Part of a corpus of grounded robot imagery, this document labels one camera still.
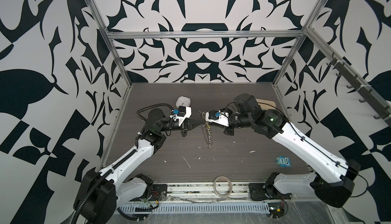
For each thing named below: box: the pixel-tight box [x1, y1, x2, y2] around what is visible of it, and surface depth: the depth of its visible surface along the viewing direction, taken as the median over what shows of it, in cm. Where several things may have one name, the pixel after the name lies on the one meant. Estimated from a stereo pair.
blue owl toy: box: [274, 155, 292, 168], surface depth 84 cm
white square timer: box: [175, 95, 191, 108], surface depth 107 cm
